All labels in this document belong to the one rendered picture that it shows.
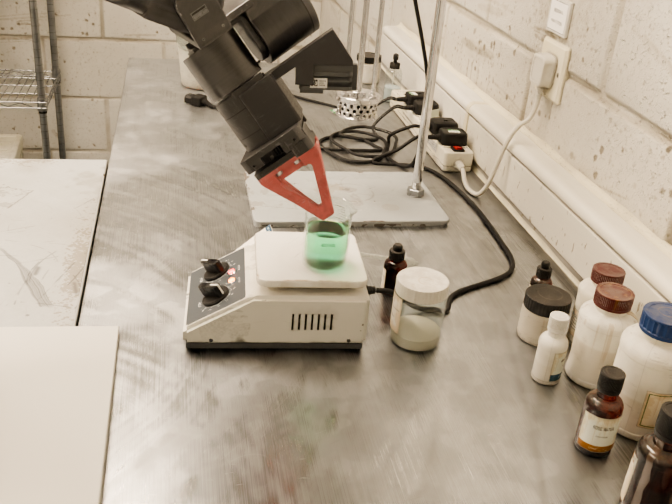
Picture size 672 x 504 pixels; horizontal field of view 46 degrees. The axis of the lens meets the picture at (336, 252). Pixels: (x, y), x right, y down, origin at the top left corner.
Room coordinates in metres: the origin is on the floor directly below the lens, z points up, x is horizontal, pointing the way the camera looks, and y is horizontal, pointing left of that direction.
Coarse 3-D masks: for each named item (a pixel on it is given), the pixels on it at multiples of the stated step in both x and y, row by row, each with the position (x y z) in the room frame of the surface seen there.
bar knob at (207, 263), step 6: (204, 258) 0.81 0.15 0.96; (204, 264) 0.80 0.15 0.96; (210, 264) 0.79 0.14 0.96; (216, 264) 0.79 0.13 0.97; (222, 264) 0.81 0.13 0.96; (210, 270) 0.80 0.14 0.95; (216, 270) 0.79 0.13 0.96; (222, 270) 0.79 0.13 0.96; (204, 276) 0.79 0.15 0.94; (210, 276) 0.79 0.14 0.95; (216, 276) 0.78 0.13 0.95
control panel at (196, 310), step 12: (240, 252) 0.82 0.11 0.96; (228, 264) 0.81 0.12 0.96; (240, 264) 0.80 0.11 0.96; (192, 276) 0.81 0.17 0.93; (228, 276) 0.78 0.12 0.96; (240, 276) 0.77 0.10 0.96; (192, 288) 0.78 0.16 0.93; (228, 288) 0.75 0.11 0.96; (240, 288) 0.74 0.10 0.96; (192, 300) 0.76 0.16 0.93; (228, 300) 0.73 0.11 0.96; (192, 312) 0.73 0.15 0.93; (204, 312) 0.72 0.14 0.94
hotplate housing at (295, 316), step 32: (224, 256) 0.83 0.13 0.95; (256, 288) 0.73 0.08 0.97; (288, 288) 0.74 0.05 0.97; (320, 288) 0.75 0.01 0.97; (352, 288) 0.75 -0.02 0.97; (224, 320) 0.71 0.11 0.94; (256, 320) 0.71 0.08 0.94; (288, 320) 0.72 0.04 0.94; (320, 320) 0.73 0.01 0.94; (352, 320) 0.73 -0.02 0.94
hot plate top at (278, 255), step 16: (256, 240) 0.81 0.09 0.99; (272, 240) 0.82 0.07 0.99; (288, 240) 0.82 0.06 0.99; (352, 240) 0.83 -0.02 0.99; (256, 256) 0.77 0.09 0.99; (272, 256) 0.78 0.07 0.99; (288, 256) 0.78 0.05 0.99; (352, 256) 0.79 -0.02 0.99; (256, 272) 0.74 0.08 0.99; (272, 272) 0.74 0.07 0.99; (288, 272) 0.74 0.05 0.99; (304, 272) 0.75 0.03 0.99; (336, 272) 0.75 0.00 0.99; (352, 272) 0.76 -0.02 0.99
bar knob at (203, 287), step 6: (204, 288) 0.74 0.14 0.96; (210, 288) 0.74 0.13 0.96; (216, 288) 0.73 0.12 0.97; (222, 288) 0.75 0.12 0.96; (204, 294) 0.75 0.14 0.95; (210, 294) 0.74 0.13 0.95; (216, 294) 0.73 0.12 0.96; (222, 294) 0.73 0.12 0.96; (204, 300) 0.74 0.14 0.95; (210, 300) 0.73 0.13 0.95; (216, 300) 0.73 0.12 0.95
